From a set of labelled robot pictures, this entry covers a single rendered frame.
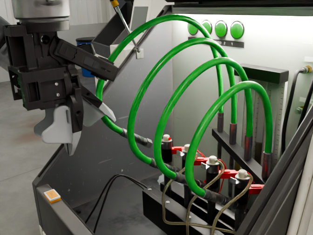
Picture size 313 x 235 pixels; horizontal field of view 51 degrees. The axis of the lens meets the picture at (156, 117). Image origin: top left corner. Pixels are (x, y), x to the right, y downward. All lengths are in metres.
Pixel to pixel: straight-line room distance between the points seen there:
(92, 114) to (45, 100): 0.21
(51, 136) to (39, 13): 0.18
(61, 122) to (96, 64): 0.10
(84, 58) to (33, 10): 0.10
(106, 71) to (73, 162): 0.60
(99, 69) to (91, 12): 7.63
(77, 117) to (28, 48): 0.12
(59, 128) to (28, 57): 0.11
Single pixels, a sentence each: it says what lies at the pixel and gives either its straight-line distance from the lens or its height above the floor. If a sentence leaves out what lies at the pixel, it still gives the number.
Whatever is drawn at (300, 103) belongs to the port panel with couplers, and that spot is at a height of 1.21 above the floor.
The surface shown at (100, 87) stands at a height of 1.30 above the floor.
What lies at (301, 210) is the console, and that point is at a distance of 0.63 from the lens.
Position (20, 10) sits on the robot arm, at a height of 1.46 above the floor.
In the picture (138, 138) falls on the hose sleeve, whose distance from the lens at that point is 0.77.
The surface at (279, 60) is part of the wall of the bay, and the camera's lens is 0.91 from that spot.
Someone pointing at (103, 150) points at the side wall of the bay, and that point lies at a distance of 1.12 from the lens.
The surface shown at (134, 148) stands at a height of 1.18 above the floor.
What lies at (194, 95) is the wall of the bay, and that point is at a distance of 1.14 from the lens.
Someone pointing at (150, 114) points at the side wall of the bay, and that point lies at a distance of 1.18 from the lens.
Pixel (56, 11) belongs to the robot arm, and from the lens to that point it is 0.48.
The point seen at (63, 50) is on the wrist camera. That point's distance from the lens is 0.49.
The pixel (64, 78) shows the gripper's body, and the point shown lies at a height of 1.36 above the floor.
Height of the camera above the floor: 1.46
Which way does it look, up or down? 20 degrees down
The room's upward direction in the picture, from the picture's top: 2 degrees counter-clockwise
